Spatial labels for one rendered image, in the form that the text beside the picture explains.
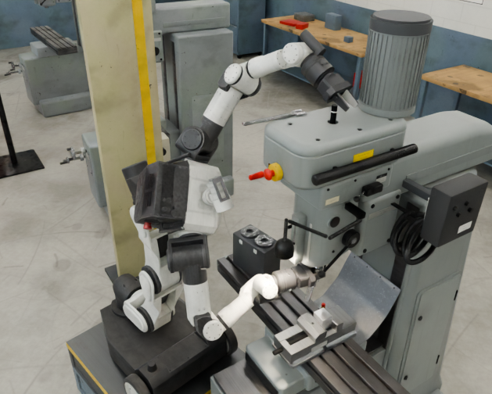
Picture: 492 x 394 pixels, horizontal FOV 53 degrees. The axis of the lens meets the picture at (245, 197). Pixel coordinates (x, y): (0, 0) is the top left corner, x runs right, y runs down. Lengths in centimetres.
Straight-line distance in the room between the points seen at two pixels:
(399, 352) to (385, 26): 151
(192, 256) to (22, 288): 248
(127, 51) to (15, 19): 739
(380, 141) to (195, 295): 84
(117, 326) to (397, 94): 185
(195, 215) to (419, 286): 106
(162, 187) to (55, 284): 241
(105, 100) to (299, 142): 185
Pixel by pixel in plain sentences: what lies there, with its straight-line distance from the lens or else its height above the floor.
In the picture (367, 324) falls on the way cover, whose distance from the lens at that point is 236.
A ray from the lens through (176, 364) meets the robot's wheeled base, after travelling 256.
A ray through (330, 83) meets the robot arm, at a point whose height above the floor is 203.
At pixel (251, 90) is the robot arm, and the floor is 193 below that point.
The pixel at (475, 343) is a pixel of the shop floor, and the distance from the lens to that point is 378.
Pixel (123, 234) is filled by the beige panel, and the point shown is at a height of 44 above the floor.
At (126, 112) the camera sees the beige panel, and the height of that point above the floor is 135.
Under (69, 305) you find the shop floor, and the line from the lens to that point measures 385.
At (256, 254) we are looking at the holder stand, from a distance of 238.
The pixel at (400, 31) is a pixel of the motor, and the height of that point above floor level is 218.
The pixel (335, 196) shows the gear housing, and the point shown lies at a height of 168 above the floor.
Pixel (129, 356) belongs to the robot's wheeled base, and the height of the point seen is 57.
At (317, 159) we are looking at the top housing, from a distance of 155.
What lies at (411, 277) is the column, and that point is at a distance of 226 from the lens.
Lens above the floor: 255
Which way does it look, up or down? 32 degrees down
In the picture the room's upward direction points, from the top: 1 degrees clockwise
